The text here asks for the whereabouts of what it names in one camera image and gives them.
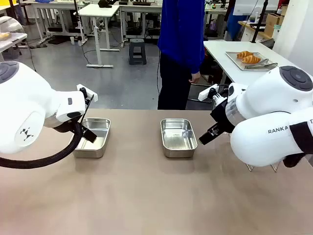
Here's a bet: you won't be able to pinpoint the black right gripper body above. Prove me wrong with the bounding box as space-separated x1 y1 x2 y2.
210 97 237 135

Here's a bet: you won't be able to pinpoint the wooden shelf bench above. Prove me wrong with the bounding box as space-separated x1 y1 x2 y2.
238 21 273 40

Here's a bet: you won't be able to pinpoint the black left arm cable sleeve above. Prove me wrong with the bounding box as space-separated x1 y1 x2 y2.
0 122 84 170

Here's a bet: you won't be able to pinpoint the person's left forearm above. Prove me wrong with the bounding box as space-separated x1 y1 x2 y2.
189 47 205 74

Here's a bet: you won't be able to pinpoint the black slanted stand pole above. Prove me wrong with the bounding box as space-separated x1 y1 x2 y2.
251 0 269 44

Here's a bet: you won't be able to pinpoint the golden croissant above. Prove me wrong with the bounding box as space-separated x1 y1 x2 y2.
236 50 254 59
241 55 262 64

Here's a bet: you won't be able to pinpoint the black right arm cable sleeve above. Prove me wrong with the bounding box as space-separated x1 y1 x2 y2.
283 121 313 168

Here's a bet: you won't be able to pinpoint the brown cardboard box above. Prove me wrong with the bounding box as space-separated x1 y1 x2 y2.
265 13 285 37

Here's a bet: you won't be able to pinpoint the metal baking tray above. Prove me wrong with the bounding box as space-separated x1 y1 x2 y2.
225 50 278 71

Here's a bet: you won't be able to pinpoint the white table with dome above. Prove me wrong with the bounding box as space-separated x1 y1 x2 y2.
0 31 28 62

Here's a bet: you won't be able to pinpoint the clear plastic dome cover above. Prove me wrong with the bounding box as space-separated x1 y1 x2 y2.
0 16 26 34

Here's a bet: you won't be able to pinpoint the metal serving tongs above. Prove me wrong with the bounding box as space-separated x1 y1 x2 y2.
244 58 279 70

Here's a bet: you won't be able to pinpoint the person in blue sweater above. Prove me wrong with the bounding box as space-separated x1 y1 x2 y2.
157 0 206 110

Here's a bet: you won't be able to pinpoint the white desk with equipment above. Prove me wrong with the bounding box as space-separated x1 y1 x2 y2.
118 3 163 46

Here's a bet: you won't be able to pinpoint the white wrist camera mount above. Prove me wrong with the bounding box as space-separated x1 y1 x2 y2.
76 84 98 102
198 84 219 101

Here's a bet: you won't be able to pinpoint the black arm cable sleeve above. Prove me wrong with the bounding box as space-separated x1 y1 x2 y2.
0 122 84 170
283 121 313 168

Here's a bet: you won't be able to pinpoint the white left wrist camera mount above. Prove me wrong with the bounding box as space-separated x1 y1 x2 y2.
76 84 98 102

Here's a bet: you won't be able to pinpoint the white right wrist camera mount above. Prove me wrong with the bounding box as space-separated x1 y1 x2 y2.
198 84 219 101

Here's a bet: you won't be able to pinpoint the long white lab desk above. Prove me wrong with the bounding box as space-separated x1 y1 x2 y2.
31 0 86 44

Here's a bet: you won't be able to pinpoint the metal wire lid rack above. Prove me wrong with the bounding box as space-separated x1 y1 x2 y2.
245 163 282 173

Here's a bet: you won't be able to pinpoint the grey plastic step stool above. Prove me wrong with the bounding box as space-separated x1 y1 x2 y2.
129 38 148 65

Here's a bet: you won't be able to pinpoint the rectangular steel container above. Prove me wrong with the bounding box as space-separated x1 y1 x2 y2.
160 118 198 159
72 117 111 159

